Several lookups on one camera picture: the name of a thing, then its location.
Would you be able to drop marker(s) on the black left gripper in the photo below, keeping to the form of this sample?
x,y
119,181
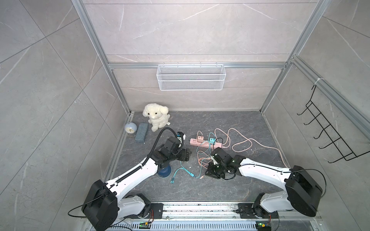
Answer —
x,y
185,154

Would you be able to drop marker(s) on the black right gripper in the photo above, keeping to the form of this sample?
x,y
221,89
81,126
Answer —
x,y
210,172

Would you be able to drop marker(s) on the blue meat grinder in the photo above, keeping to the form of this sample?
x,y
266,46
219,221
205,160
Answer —
x,y
164,172

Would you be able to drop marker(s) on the pink power strip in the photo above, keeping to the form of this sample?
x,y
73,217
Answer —
x,y
223,140

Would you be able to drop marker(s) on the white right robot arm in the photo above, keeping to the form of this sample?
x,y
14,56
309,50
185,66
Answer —
x,y
299,191

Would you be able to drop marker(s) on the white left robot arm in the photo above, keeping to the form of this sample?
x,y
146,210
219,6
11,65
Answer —
x,y
107,201

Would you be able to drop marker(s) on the white plush dog toy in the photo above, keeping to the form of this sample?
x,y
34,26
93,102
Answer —
x,y
158,116

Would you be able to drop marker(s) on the grey blue sponge block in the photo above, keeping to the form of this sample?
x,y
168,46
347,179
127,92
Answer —
x,y
141,133

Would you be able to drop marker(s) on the small globe ball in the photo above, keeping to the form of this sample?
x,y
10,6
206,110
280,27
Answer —
x,y
130,128

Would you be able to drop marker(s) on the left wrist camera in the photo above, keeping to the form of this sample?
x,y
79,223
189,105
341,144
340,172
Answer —
x,y
181,137

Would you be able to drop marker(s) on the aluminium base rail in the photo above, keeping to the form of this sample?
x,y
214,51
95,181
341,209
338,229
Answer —
x,y
215,216

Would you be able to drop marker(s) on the white wire mesh basket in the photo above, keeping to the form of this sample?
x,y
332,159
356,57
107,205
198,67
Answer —
x,y
183,77

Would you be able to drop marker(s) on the black wire hook rack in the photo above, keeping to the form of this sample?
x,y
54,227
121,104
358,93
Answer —
x,y
335,138

